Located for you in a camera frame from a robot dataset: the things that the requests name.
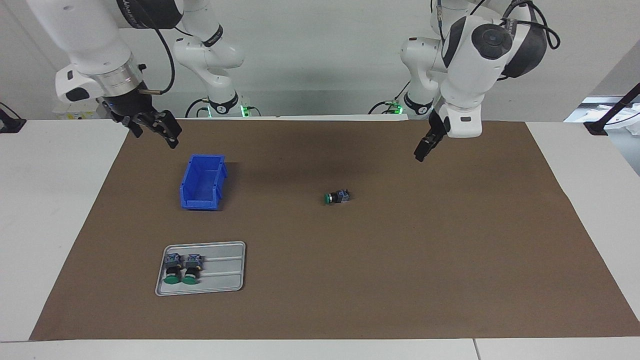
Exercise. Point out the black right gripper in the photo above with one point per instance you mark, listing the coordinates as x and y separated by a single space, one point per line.
127 105

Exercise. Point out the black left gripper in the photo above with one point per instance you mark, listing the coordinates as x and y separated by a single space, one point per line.
437 127

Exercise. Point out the green push button switch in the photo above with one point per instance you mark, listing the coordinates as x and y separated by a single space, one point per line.
339 196
192 270
172 270

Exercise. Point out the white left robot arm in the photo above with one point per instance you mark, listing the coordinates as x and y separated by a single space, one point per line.
465 85

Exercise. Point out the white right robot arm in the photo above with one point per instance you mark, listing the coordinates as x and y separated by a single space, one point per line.
85 40

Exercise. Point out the blue plastic bin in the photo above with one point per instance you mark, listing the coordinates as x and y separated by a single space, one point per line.
200 200

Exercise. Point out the brown paper mat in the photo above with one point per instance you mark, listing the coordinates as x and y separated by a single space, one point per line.
375 260

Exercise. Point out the grey metal tray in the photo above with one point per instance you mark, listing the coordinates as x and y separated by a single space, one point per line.
225 270

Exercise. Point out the black camera stand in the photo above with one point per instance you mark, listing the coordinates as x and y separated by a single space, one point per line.
597 127

